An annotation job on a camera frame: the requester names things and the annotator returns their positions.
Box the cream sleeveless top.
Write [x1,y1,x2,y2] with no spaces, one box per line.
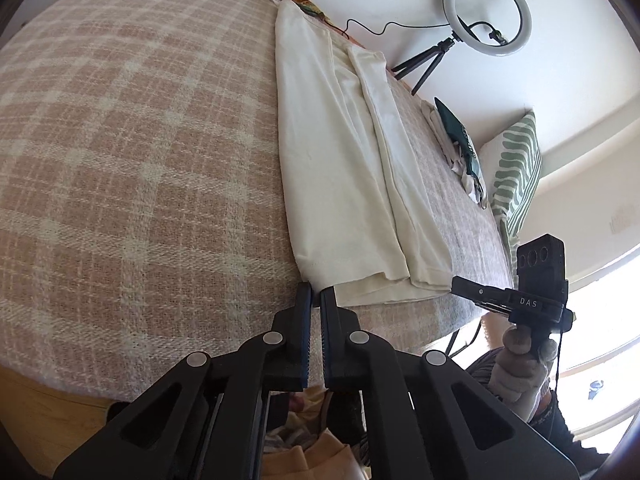
[267,0,454,307]

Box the person's right forearm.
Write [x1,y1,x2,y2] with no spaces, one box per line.
[529,387,613,457]

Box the window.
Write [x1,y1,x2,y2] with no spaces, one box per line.
[547,245,640,456]

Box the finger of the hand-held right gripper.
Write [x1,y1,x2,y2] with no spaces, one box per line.
[451,275,516,312]

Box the pile of white clothes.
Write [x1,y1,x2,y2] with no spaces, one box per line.
[424,101,489,209]

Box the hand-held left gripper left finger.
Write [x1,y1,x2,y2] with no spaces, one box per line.
[52,282,315,480]

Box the pink plaid blanket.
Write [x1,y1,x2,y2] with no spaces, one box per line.
[0,0,517,402]

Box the black ring light cable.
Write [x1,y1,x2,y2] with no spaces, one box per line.
[327,18,454,37]

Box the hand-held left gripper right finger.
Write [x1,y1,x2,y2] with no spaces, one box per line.
[320,286,574,480]

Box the wooden bed frame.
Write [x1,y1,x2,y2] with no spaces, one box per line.
[0,364,137,463]

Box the person's yellow clothing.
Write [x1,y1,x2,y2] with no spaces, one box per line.
[261,384,372,480]

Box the dark green cloth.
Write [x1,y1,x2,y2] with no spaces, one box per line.
[433,96,484,182]

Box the person's right hand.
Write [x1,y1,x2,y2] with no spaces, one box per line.
[487,327,558,423]

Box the green striped pillow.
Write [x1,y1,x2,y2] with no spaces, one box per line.
[487,110,544,263]

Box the black tripod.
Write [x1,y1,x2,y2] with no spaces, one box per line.
[391,34,458,96]

